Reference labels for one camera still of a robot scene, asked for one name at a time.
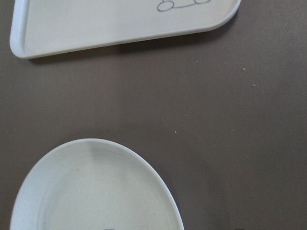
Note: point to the white round plate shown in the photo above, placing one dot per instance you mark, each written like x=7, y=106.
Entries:
x=94, y=184

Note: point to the cream rabbit tray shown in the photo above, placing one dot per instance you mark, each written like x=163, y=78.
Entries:
x=47, y=27

